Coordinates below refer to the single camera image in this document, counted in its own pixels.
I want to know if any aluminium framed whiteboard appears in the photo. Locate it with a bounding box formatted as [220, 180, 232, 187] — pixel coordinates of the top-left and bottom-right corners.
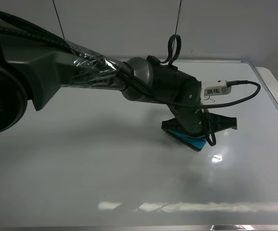
[0, 61, 278, 230]

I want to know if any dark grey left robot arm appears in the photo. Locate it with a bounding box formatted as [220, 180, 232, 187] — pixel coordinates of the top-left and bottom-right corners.
[0, 11, 237, 140]

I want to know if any blue whiteboard eraser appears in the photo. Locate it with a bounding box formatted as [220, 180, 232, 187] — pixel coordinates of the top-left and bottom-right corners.
[166, 130, 206, 152]

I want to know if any white labelled wrist camera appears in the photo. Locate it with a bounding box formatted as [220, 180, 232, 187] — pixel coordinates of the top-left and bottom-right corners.
[200, 80, 231, 104]

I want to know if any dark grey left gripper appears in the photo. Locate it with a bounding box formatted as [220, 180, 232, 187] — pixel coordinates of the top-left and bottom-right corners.
[161, 105, 237, 139]

